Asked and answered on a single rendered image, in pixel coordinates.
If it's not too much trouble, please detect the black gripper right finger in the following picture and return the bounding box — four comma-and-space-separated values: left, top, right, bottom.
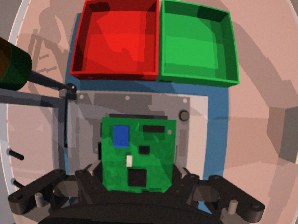
152, 163, 265, 224

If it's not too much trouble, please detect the green circuit board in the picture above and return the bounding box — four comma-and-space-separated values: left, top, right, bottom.
101, 117, 176, 193

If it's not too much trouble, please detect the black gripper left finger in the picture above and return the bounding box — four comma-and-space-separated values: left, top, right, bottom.
8, 160, 119, 224

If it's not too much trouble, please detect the green bin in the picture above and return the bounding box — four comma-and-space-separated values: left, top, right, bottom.
158, 0, 240, 88

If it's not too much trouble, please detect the red open-top bin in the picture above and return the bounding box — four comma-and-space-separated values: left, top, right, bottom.
70, 0, 159, 82

